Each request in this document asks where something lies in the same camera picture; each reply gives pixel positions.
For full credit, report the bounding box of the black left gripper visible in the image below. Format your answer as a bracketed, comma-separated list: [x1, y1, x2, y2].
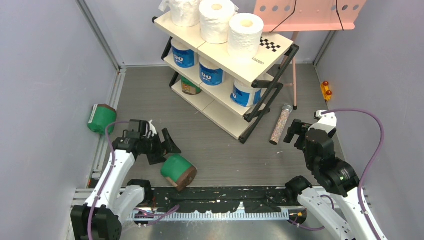
[140, 128, 180, 165]

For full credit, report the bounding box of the glitter microphone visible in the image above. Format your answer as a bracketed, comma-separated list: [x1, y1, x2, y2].
[269, 104, 294, 145]

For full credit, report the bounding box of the green package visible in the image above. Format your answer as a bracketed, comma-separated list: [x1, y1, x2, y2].
[87, 103, 117, 135]
[181, 76, 202, 96]
[160, 154, 198, 192]

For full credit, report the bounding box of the blue paper towel roll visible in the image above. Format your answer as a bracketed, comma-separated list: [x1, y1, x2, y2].
[230, 79, 262, 107]
[171, 38, 199, 68]
[199, 57, 225, 86]

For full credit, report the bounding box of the white paper towel roll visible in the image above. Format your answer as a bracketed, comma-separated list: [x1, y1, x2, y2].
[227, 13, 264, 59]
[158, 0, 202, 28]
[199, 0, 239, 45]

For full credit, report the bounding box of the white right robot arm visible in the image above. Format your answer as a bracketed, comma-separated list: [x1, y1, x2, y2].
[283, 116, 386, 240]

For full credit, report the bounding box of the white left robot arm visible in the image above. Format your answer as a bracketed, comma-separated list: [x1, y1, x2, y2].
[70, 119, 182, 240]

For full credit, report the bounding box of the cream three-tier shelf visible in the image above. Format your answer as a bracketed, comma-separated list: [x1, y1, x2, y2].
[152, 12, 299, 144]

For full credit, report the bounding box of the yellow toy with orange balls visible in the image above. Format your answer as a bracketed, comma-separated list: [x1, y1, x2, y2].
[320, 81, 333, 102]

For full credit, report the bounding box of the pink music stand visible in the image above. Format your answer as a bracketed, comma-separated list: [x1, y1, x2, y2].
[253, 0, 368, 111]

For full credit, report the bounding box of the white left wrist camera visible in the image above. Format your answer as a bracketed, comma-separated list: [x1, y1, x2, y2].
[146, 120, 158, 138]

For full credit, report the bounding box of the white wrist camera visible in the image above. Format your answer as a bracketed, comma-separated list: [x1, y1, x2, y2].
[310, 110, 337, 134]
[146, 120, 158, 138]

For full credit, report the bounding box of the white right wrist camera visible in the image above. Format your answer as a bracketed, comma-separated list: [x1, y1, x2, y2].
[310, 110, 337, 134]

